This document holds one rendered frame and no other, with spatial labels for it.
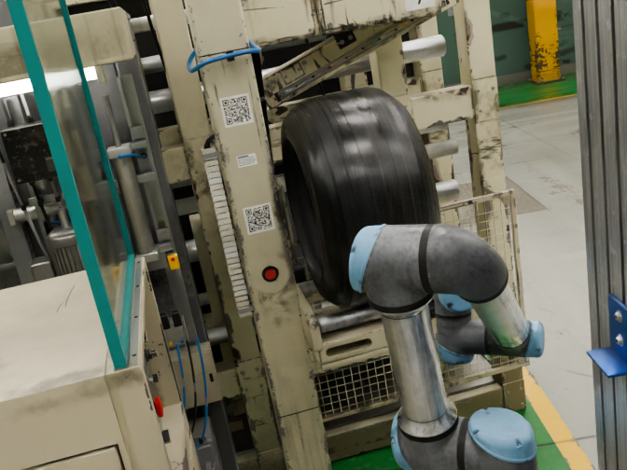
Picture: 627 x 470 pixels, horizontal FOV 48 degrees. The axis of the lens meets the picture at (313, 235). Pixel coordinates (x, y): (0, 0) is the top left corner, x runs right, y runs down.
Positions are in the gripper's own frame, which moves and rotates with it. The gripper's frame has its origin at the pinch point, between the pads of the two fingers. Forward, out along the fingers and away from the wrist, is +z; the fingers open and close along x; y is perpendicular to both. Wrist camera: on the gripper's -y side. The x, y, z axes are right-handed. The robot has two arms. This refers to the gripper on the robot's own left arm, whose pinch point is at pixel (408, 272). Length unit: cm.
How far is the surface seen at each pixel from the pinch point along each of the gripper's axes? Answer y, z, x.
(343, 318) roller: -12.1, 14.4, 15.9
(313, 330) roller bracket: -11.9, 10.4, 25.4
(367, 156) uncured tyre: 31.1, -0.5, 4.9
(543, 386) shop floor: -92, 101, -80
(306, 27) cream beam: 67, 37, 5
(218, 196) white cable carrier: 28, 18, 41
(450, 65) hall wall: 59, 886, -388
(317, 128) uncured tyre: 39.9, 7.2, 14.0
